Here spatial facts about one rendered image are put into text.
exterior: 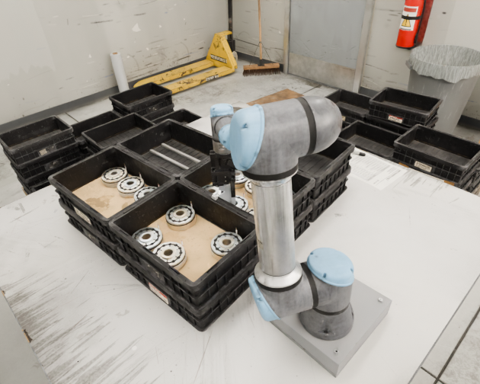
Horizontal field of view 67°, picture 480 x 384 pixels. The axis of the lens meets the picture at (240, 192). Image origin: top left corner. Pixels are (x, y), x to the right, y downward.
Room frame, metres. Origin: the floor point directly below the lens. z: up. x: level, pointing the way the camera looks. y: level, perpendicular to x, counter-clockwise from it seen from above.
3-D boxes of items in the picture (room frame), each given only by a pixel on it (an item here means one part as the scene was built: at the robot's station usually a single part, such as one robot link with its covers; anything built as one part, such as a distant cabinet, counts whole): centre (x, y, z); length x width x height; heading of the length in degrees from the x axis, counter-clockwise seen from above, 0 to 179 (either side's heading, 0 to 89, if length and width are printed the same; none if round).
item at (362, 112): (2.61, -0.90, 0.31); 0.40 x 0.30 x 0.34; 42
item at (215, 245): (0.81, 0.05, 0.86); 0.10 x 0.10 x 0.01
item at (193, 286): (0.83, 0.18, 0.92); 0.40 x 0.30 x 0.02; 47
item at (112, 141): (2.13, 0.76, 0.37); 0.40 x 0.30 x 0.45; 132
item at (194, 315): (0.83, 0.18, 0.76); 0.40 x 0.30 x 0.12; 47
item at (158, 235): (0.85, 0.31, 0.86); 0.10 x 0.10 x 0.01
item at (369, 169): (1.41, -0.60, 0.70); 0.33 x 0.23 x 0.01; 42
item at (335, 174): (1.27, -0.23, 0.87); 0.40 x 0.30 x 0.11; 47
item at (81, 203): (1.10, 0.47, 0.92); 0.40 x 0.30 x 0.02; 47
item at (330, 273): (0.60, -0.21, 0.93); 0.13 x 0.12 x 0.14; 105
